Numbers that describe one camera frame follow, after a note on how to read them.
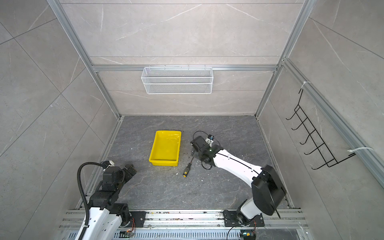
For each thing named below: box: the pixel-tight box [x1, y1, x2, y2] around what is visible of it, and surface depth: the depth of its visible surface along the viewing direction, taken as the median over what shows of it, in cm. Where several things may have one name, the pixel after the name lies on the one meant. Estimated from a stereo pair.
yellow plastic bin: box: [148, 130, 182, 167], surface depth 99 cm
